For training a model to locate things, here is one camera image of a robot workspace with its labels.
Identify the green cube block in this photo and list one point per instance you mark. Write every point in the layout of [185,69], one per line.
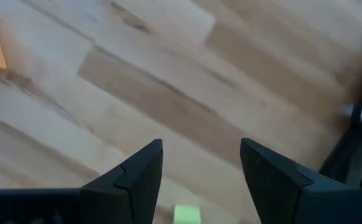
[187,214]

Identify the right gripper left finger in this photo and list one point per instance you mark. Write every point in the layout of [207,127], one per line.
[128,199]

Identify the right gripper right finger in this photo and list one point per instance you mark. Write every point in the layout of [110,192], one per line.
[280,196]

